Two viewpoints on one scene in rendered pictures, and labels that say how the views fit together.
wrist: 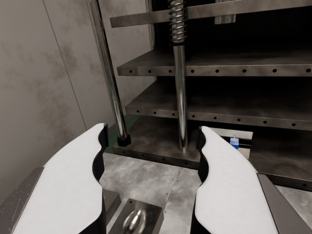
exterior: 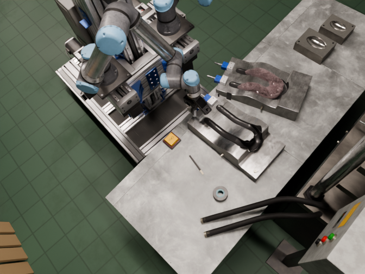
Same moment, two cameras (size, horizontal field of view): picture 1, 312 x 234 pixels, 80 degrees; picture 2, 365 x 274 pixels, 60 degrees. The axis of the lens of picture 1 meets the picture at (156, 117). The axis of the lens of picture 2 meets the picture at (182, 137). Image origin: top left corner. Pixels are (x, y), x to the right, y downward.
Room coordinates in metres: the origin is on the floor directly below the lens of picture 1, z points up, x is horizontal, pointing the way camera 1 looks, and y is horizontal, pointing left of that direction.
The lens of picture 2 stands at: (0.22, -1.35, 2.51)
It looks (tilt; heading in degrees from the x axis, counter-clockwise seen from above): 65 degrees down; 123
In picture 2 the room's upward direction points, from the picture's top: 16 degrees counter-clockwise
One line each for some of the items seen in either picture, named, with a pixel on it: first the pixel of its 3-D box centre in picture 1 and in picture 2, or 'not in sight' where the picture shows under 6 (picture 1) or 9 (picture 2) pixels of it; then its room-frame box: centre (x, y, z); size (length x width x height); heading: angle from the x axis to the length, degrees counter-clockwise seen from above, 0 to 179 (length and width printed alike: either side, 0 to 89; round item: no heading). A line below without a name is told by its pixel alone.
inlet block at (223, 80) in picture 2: not in sight; (216, 79); (-0.11, -0.27, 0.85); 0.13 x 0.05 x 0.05; 172
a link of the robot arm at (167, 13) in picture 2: not in sight; (164, 4); (-0.46, -0.08, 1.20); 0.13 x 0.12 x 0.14; 86
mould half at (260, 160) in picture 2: not in sight; (235, 133); (0.09, -0.61, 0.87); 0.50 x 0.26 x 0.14; 155
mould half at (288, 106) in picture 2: not in sight; (262, 85); (0.17, -0.25, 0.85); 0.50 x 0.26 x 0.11; 172
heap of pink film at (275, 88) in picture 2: not in sight; (262, 81); (0.16, -0.25, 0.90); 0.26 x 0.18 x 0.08; 172
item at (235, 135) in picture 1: (226, 120); not in sight; (1.05, -0.46, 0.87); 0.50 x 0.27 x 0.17; 155
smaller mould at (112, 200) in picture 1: (96, 210); (336, 29); (0.53, 0.30, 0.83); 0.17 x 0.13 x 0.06; 155
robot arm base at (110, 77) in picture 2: not in sight; (102, 70); (-0.71, -0.52, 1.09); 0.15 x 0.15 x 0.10
